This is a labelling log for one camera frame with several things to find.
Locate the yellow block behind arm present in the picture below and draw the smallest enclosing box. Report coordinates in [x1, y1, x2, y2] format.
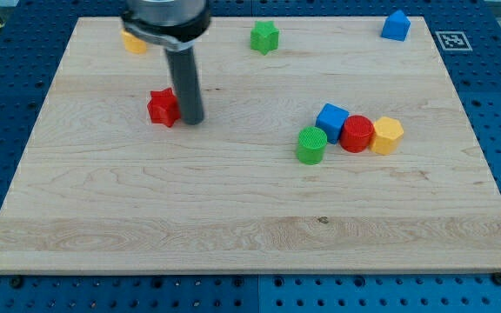
[121, 30, 147, 54]

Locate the red star block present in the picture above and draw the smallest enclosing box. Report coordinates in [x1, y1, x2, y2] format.
[147, 88, 181, 128]

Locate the green star block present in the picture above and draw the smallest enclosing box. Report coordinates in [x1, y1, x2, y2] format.
[250, 21, 280, 55]

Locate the green cylinder block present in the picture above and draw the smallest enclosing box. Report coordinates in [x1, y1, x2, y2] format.
[296, 126, 327, 165]

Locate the wooden board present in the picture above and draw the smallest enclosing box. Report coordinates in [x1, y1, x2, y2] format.
[0, 17, 501, 276]

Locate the blue cube block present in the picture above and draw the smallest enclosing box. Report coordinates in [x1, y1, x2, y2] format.
[315, 103, 350, 144]

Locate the red cylinder block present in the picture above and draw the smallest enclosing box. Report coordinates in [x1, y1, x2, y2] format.
[339, 115, 374, 153]

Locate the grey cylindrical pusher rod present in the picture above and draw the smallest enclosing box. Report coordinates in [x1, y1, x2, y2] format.
[165, 47, 204, 125]

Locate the yellow hexagon block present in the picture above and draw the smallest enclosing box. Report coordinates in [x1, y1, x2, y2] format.
[370, 117, 404, 155]

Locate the blue pentagon block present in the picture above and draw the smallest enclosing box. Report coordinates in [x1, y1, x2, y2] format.
[381, 10, 411, 42]

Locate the white fiducial marker tag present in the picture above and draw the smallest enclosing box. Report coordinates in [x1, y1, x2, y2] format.
[435, 30, 472, 51]

